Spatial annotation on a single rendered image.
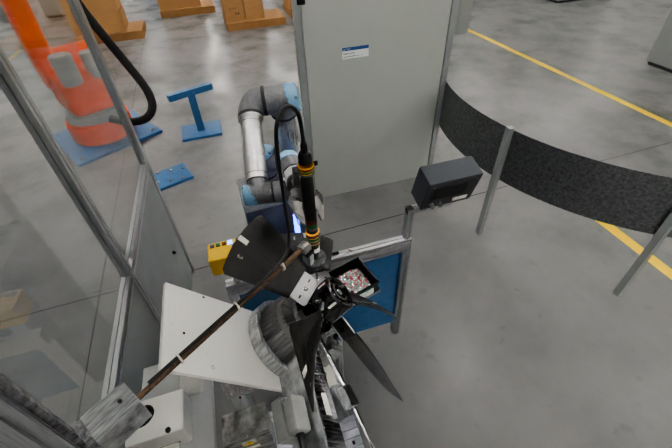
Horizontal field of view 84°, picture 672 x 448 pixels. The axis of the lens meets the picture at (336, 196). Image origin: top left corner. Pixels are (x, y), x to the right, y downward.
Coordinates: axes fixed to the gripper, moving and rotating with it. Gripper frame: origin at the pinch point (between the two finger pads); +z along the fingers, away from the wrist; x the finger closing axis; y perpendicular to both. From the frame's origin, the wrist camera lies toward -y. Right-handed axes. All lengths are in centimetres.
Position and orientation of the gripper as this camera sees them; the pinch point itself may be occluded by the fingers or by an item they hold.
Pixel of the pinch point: (312, 217)
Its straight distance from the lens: 104.5
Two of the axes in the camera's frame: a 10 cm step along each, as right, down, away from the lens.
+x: -9.5, 2.1, -2.1
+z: 3.0, 6.0, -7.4
